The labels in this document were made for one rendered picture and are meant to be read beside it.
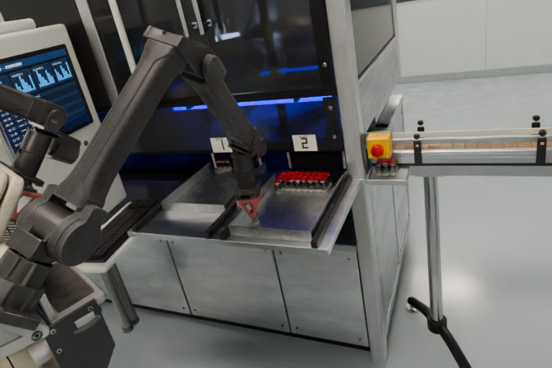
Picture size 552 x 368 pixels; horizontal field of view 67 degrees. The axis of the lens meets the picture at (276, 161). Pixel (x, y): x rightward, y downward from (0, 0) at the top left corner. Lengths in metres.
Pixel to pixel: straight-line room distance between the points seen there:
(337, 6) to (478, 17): 4.68
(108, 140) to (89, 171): 0.06
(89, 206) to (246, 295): 1.37
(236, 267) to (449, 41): 4.66
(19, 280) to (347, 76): 1.00
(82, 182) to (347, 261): 1.15
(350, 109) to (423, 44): 4.65
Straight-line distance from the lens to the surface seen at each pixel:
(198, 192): 1.59
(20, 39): 1.66
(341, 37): 1.31
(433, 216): 1.65
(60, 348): 0.93
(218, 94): 0.91
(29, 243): 0.72
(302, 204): 1.33
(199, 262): 2.01
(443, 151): 1.48
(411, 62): 6.02
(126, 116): 0.72
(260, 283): 1.90
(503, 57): 6.00
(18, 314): 0.71
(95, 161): 0.72
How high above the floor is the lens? 1.53
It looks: 22 degrees down
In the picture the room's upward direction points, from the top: 11 degrees counter-clockwise
